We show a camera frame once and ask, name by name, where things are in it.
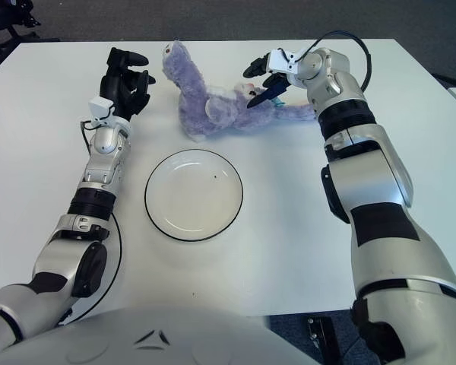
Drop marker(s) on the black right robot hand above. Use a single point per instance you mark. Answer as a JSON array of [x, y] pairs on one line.
[[275, 83]]

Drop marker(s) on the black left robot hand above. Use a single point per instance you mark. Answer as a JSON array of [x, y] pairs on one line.
[[114, 87]]

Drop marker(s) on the purple plush bunny doll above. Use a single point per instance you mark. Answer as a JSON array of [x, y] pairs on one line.
[[197, 99]]

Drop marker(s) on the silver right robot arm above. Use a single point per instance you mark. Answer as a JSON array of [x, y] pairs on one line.
[[365, 182]]

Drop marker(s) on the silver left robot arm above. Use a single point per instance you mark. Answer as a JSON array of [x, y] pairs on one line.
[[99, 171]]

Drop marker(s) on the white plate black rim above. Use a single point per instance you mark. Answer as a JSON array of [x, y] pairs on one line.
[[194, 197]]

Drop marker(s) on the black office chair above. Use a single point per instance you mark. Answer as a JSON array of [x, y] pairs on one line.
[[7, 15]]

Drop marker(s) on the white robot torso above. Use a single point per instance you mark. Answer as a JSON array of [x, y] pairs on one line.
[[156, 342]]

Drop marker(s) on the black stand bracket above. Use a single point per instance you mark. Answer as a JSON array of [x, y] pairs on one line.
[[321, 338]]

